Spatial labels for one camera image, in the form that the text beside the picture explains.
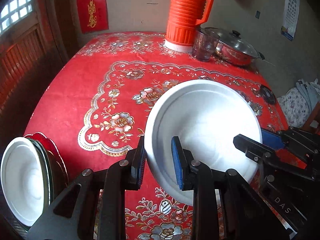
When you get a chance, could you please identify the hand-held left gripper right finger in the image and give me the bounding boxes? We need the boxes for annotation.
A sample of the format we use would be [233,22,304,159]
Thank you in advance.
[171,136,292,240]

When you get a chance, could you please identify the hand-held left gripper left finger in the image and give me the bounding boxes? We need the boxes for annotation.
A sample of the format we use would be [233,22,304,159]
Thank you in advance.
[26,135,147,240]

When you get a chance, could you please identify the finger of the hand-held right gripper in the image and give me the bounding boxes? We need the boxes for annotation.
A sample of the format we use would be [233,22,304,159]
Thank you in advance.
[233,134,320,180]
[260,126,320,155]

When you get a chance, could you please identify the green plastic bowl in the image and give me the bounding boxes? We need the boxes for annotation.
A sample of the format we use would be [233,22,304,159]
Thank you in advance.
[25,137,69,205]

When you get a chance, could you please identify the red glass plate with sticker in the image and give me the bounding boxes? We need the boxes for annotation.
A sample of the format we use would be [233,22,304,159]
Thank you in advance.
[41,139,69,180]

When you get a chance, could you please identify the floral print cloth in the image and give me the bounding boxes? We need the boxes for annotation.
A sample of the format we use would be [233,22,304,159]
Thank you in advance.
[277,87,316,128]

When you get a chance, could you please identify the dark round coaster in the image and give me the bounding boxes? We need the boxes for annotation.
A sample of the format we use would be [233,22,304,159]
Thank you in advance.
[259,84,277,105]

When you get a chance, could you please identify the red floral tablecloth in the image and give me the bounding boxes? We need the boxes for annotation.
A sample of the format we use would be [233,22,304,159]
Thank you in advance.
[22,31,308,240]

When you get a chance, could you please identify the glass pot lid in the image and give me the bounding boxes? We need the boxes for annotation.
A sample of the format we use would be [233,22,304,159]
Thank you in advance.
[204,27,258,55]

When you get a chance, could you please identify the clear glass cup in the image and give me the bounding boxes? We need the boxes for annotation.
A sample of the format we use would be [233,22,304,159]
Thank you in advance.
[192,29,221,62]

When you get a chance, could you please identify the eye chart poster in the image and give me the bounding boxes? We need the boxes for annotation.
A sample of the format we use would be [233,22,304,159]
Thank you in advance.
[280,0,300,41]

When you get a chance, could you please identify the orange thermos jug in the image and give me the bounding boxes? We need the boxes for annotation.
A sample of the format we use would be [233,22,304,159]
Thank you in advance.
[164,0,214,53]

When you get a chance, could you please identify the wooden slatted door panel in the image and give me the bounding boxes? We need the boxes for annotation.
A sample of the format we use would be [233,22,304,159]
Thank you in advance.
[0,22,70,130]

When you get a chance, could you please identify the window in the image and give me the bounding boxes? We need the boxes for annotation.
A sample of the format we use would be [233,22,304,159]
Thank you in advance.
[0,0,34,33]

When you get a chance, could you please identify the red wall hanging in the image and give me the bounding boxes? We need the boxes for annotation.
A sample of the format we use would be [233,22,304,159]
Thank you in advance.
[76,0,110,34]

